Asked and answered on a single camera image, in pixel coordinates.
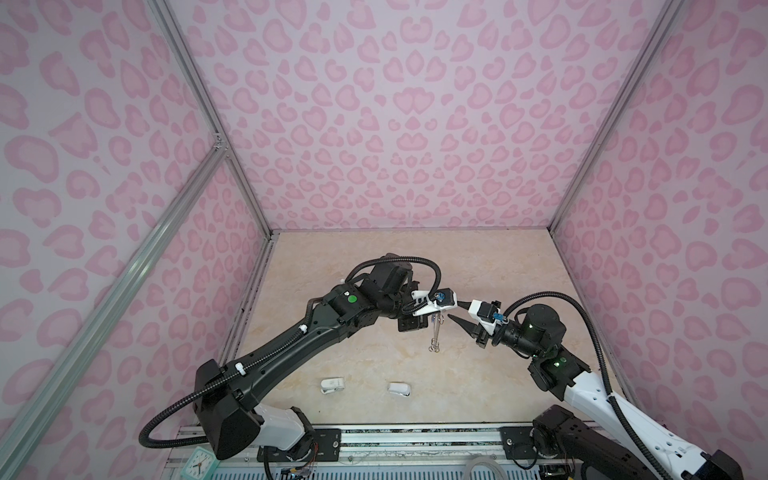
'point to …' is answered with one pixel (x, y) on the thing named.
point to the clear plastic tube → (490, 460)
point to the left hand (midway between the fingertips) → (438, 301)
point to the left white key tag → (331, 384)
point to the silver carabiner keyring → (437, 320)
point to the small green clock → (200, 465)
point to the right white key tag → (399, 388)
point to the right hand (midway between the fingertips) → (456, 306)
